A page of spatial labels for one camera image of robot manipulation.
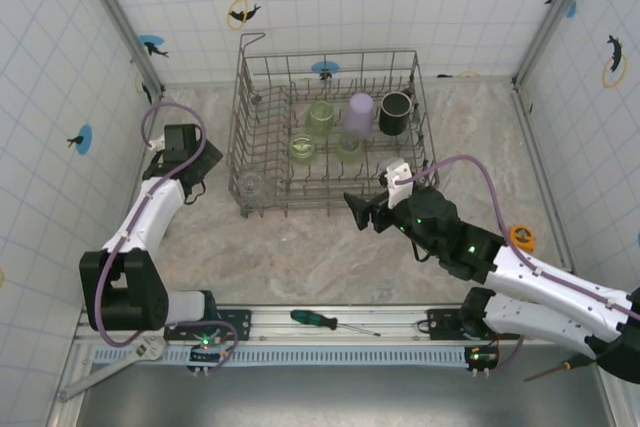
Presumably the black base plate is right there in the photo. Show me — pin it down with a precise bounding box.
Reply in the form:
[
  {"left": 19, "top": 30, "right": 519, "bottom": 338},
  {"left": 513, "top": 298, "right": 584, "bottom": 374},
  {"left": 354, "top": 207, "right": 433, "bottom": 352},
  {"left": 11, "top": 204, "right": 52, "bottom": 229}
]
[
  {"left": 414, "top": 307, "right": 469, "bottom": 341},
  {"left": 163, "top": 307, "right": 253, "bottom": 343}
]

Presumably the aluminium mounting rail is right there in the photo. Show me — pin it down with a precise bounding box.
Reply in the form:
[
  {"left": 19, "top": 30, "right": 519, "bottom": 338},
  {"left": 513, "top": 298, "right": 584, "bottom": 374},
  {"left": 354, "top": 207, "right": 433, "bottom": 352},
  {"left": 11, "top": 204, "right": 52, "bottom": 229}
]
[{"left": 73, "top": 302, "right": 624, "bottom": 347}]

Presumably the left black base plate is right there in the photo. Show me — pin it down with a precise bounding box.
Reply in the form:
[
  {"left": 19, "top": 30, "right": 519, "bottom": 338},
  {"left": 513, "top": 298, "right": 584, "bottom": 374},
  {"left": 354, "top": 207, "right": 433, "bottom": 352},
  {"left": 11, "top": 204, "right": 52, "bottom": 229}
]
[{"left": 163, "top": 307, "right": 253, "bottom": 343}]

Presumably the clear faceted glass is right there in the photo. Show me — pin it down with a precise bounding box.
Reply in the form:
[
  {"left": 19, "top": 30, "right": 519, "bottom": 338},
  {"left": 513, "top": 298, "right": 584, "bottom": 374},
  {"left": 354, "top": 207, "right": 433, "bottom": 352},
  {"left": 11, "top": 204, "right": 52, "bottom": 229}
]
[{"left": 236, "top": 169, "right": 267, "bottom": 198}]

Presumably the black yellow screwdriver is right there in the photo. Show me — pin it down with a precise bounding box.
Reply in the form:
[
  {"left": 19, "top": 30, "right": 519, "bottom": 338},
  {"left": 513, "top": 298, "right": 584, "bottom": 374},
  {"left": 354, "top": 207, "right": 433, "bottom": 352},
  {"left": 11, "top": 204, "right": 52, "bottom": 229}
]
[{"left": 523, "top": 354, "right": 601, "bottom": 383}]

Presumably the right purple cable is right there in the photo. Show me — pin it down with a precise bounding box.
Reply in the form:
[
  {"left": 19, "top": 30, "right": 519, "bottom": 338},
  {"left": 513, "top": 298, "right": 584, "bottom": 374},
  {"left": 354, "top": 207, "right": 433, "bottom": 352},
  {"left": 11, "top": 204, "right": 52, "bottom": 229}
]
[{"left": 397, "top": 154, "right": 640, "bottom": 374}]

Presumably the seahorse yellow ring sticker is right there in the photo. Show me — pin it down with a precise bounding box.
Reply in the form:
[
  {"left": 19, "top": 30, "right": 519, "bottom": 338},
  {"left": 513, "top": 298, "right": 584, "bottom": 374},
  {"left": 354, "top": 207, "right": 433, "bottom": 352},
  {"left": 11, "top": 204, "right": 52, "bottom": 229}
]
[{"left": 601, "top": 34, "right": 630, "bottom": 89}]

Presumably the steel adjustable wrench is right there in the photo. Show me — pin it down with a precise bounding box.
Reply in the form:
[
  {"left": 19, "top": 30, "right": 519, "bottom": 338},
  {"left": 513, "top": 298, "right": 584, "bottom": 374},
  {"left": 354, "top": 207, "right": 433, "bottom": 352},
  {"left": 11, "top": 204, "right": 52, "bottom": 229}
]
[{"left": 55, "top": 335, "right": 166, "bottom": 403}]

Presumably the grey wire dish rack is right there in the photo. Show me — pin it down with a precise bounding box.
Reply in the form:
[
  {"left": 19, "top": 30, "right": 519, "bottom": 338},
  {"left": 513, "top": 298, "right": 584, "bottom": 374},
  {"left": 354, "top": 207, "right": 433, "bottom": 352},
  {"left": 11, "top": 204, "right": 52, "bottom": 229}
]
[{"left": 227, "top": 32, "right": 441, "bottom": 221}]

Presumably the blue oval black bird sticker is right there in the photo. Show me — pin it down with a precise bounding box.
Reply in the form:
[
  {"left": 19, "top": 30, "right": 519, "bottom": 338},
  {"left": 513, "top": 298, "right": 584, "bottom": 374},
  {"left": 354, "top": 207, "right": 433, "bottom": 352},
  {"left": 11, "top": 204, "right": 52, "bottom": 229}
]
[{"left": 310, "top": 60, "right": 341, "bottom": 82}]

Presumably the black mug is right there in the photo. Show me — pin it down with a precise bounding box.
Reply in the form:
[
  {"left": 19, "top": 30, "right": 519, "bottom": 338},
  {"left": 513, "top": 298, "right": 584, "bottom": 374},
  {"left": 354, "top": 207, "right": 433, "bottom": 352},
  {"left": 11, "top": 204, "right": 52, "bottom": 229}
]
[{"left": 378, "top": 90, "right": 416, "bottom": 137}]

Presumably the aluminium frame post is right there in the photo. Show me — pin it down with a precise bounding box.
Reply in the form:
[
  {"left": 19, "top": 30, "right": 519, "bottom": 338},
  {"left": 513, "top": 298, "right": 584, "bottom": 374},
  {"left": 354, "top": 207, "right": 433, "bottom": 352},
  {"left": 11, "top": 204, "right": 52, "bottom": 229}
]
[
  {"left": 512, "top": 0, "right": 602, "bottom": 89},
  {"left": 73, "top": 0, "right": 166, "bottom": 99}
]

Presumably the black control board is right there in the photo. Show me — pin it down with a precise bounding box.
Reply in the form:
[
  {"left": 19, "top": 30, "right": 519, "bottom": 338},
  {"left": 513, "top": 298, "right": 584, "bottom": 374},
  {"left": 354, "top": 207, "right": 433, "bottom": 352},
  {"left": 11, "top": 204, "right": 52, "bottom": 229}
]
[
  {"left": 463, "top": 345, "right": 500, "bottom": 378},
  {"left": 187, "top": 332, "right": 227, "bottom": 377}
]

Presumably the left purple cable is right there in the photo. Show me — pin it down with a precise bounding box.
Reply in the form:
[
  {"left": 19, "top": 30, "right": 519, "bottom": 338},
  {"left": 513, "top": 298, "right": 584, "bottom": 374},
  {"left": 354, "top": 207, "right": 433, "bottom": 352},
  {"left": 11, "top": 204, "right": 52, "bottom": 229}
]
[{"left": 97, "top": 100, "right": 240, "bottom": 374}]

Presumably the small dolphin yellow ring sticker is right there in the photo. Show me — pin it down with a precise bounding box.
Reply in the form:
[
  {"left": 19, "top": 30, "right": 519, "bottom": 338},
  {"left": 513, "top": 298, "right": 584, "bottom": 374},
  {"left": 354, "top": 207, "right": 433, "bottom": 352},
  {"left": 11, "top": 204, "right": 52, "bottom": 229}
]
[{"left": 227, "top": 0, "right": 263, "bottom": 31}]

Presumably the yellow tape measure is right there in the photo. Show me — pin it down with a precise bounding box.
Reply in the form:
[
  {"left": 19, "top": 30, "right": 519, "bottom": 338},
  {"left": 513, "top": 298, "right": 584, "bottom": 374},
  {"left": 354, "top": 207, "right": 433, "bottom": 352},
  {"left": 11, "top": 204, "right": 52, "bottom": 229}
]
[{"left": 508, "top": 224, "right": 536, "bottom": 254}]

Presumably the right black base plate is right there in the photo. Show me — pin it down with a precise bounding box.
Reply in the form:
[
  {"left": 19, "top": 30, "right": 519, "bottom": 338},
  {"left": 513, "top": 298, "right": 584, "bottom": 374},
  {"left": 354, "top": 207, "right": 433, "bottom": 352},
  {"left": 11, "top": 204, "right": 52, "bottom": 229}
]
[{"left": 414, "top": 307, "right": 469, "bottom": 341}]

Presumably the pale green textured cup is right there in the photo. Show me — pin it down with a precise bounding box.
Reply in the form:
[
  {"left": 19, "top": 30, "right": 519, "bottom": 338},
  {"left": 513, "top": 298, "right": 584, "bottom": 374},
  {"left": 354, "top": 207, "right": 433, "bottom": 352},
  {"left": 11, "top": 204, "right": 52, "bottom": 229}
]
[
  {"left": 334, "top": 131, "right": 367, "bottom": 165},
  {"left": 288, "top": 132, "right": 320, "bottom": 166}
]

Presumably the purple plastic cup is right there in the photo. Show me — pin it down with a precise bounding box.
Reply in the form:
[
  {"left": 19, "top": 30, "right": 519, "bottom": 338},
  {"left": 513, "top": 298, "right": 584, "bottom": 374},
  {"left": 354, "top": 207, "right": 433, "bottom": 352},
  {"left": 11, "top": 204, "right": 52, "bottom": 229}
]
[{"left": 342, "top": 91, "right": 375, "bottom": 134}]

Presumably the blue oval fish sticker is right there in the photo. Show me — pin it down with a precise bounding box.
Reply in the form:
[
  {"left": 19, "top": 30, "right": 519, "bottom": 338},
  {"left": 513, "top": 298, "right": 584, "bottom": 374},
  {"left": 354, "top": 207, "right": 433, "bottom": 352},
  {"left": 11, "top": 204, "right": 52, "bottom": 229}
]
[{"left": 66, "top": 124, "right": 95, "bottom": 156}]

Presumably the blue oval shark sticker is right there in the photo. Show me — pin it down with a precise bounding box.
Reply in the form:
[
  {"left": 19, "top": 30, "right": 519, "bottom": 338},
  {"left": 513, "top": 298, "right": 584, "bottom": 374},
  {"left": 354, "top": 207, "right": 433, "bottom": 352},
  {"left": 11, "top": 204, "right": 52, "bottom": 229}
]
[{"left": 138, "top": 34, "right": 170, "bottom": 59}]

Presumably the green handled screwdriver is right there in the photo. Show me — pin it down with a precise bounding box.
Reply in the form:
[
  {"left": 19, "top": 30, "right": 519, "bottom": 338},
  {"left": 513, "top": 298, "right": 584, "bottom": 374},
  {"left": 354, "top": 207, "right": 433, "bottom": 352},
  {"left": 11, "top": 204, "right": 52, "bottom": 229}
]
[{"left": 290, "top": 309, "right": 382, "bottom": 337}]

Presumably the purple cable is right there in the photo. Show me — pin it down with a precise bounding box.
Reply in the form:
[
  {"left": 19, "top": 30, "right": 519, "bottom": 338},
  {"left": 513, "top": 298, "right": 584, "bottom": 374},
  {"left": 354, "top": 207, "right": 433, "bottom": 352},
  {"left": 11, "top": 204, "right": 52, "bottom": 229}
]
[
  {"left": 397, "top": 154, "right": 640, "bottom": 374},
  {"left": 97, "top": 100, "right": 240, "bottom": 374}
]

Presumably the clear green tumbler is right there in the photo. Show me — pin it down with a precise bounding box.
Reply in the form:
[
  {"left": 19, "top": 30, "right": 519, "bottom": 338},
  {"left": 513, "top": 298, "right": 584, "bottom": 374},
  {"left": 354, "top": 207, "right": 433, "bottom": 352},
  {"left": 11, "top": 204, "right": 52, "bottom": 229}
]
[{"left": 304, "top": 99, "right": 335, "bottom": 139}]

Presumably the light blue cable duct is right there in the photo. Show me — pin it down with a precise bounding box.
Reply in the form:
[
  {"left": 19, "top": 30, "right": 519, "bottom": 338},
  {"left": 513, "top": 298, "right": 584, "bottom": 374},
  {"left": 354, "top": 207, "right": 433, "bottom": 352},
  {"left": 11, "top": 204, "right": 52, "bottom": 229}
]
[{"left": 92, "top": 344, "right": 474, "bottom": 367}]

